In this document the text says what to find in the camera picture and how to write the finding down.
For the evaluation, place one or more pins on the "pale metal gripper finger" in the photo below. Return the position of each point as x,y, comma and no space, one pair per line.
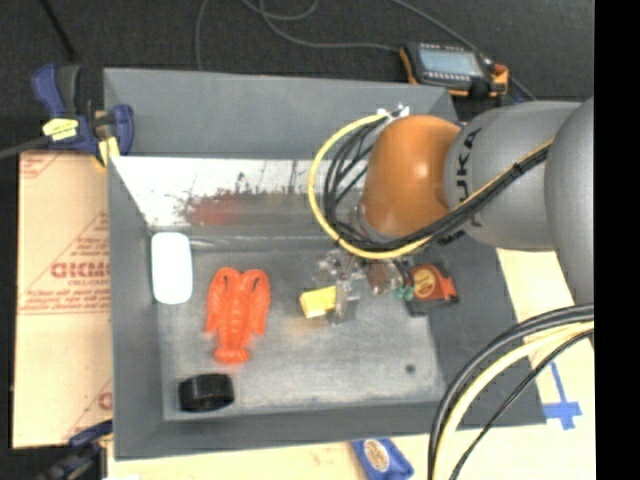
348,302
334,267

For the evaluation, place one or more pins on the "yellow block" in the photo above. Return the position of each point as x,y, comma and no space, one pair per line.
317,302

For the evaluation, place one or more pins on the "orange and black tape measure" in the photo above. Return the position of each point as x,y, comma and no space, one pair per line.
431,284

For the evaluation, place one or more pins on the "grey metal bin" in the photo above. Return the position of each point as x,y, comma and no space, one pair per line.
310,378

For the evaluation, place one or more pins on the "orange toy lobster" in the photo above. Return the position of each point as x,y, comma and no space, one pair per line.
237,308

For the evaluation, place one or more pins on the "white computer mouse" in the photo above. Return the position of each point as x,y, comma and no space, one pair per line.
172,268

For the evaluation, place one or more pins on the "brown cardboard board, red print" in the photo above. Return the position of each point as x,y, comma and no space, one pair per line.
60,348

